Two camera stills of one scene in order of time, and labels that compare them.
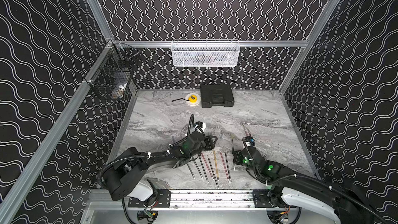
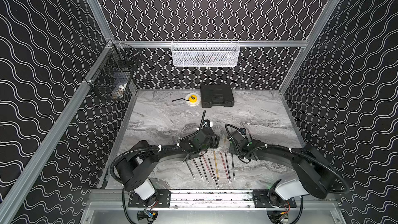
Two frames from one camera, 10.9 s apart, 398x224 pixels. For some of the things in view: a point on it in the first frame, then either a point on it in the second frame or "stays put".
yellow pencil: x=216 y=165 stays put
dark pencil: x=203 y=169 stays put
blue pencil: x=228 y=168 stays put
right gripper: x=236 y=156 -> x=230 y=149
